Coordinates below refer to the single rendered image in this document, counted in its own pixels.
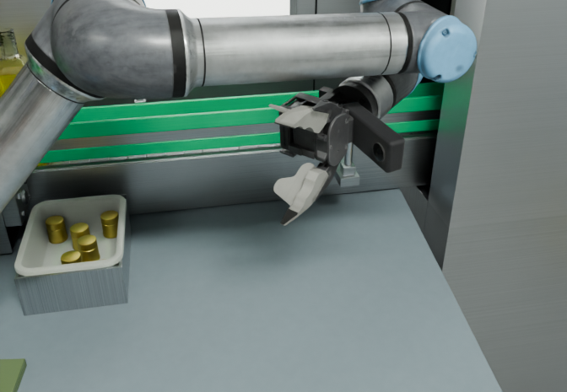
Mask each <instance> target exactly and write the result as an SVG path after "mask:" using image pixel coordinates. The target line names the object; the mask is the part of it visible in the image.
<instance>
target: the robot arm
mask: <svg viewBox="0 0 567 392"><path fill-rule="evenodd" d="M359 5H360V13H327V14H300V15H272V16H244V17H216V18H189V17H187V16H186V15H185V14H184V13H183V12H182V11H181V10H180V9H178V8H175V9H157V8H147V6H146V3H145V1H144V0H51V6H50V7H49V8H48V9H47V11H46V13H45V14H44V15H43V17H42V18H41V20H40V21H39V23H38V24H37V25H36V27H35V28H34V29H33V31H32V32H31V34H30V35H29V37H28V38H27V39H26V41H25V42H24V48H25V51H26V55H27V58H28V59H27V62H26V63H25V65H24V66H23V67H22V69H21V70H20V71H19V73H18V74H17V76H16V77H15V79H14V80H13V82H11V84H10V85H9V86H8V88H7V89H6V91H5V92H4V93H3V95H2V97H1V98H0V213H1V212H2V210H3V209H4V208H5V207H6V206H7V205H8V203H9V202H10V200H11V199H12V198H13V197H14V195H15V194H16V192H17V191H18V190H19V188H20V187H21V186H22V184H23V183H24V182H25V181H26V180H27V178H28V177H29V176H30V174H31V173H32V172H33V170H34V169H35V167H36V166H37V165H38V164H39V162H40V161H41V160H42V159H43V158H44V156H45V155H46V154H47V152H48V151H49V150H50V148H51V147H52V145H53V144H54V143H55V142H56V140H57V139H58V138H59V137H60V136H61V134H62V133H63V132H64V130H65V129H66V128H67V126H68V125H69V123H70V122H71V121H72V120H73V118H74V117H75V116H76V115H77V114H78V112H79V111H80V110H81V108H82V107H83V106H84V104H85V103H86V102H87V101H93V100H102V99H104V98H105V97H106V98H112V99H167V98H179V97H186V96H187V95H188V94H189V93H190V92H191V91H192V90H193V89H194V88H196V87H204V86H217V85H231V84H244V83H270V82H283V81H296V80H310V79H323V78H347V79H346V80H345V81H343V82H342V83H340V84H339V86H338V87H337V88H336V89H331V88H328V87H325V86H324V87H322V88H321V89H319V98H318V97H316V96H312V95H309V94H304V93H301V92H299V93H298V94H297V95H295V96H294V97H292V98H291V99H289V100H288V101H286V102H285V103H283V104H282V105H280V106H278V105H272V104H270V105H269V107H271V108H274V109H275V110H278V111H279V117H278V118H277V119H275V122H274V123H275V124H278V125H279V129H280V145H281V148H282V149H281V150H280V151H279V152H280V153H282V154H285V155H288V156H290V157H292V158H293V157H294V156H296V155H297V154H298V155H300V156H302V155H304V156H306V157H308V158H313V159H316V160H318V161H321V162H322V163H319V164H318V166H317V167H316V166H315V165H314V164H311V163H306V164H303V165H302V166H301V167H300V169H299V170H298V172H297V173H296V175H295V176H293V177H289V178H282V179H279V180H278V181H277V182H276V183H275V185H274V187H273V189H274V192H275V193H276V194H277V195H278V196H280V197H281V198H282V199H283V200H285V201H286V202H287V203H288V204H289V205H290V207H289V208H288V210H287V211H286V213H285V214H284V216H283V219H282V221H281V223H280V224H282V225H283V226H286V225H287V224H289V223H291V222H292V221H293V220H295V219H296V218H297V217H298V216H299V215H300V214H301V213H303V212H304V211H305V210H307V209H308V208H309V207H310V206H311V205H312V203H313V202H314V201H316V200H317V199H318V198H319V196H320V195H321V194H322V192H323V191H324V190H325V189H326V188H327V187H328V185H329V184H330V182H331V181H332V178H333V176H334V175H335V173H336V170H337V168H338V165H339V163H340V162H341V160H342V159H343V157H344V156H345V154H346V152H347V150H348V144H349V143H351V142H352V143H353V144H354V145H355V146H356V147H357V148H359V149H360V150H361V151H362V152H363V153H364V154H365V155H367V156H368V157H369V158H370V159H371V160H372V161H374V162H375V163H376V164H377V165H378V166H379V167H381V168H382V169H383V170H384V171H385V172H386V173H391V172H393V171H396V170H399V169H401V168H402V160H403V153H404V145H405V139H404V138H403V137H401V136H400V135H399V134H398V133H396V132H395V131H393V130H392V129H391V128H390V127H389V126H388V125H386V124H385V123H384V122H383V121H381V120H380V119H381V118H382V117H383V116H384V115H385V114H386V113H388V112H389V110H390V109H392V108H393V107H394V106H395V105H396V104H398V103H399V102H400V101H401V100H402V99H404V98H406V97H407V96H409V95H410V94H411V93H412V92H413V91H414V90H415V88H416V86H417V85H418V84H419V83H420V82H421V80H422V78H423V77H425V78H427V79H431V80H433V81H435V82H437V83H449V82H452V81H454V80H456V79H458V78H459V77H461V76H462V75H463V74H464V73H465V72H466V71H467V70H468V69H469V68H470V66H471V65H472V64H473V61H474V59H475V56H476V54H477V41H476V37H475V35H474V33H473V31H472V30H471V29H470V28H469V27H467V26H466V25H465V24H463V23H462V22H461V21H460V20H459V19H458V18H457V17H455V16H452V15H448V14H446V13H443V12H441V11H440V10H438V9H436V8H433V7H431V6H430V5H428V4H427V3H425V2H423V1H421V0H360V2H359ZM292 101H293V102H292ZM291 102H292V103H291ZM290 103H291V104H290Z"/></svg>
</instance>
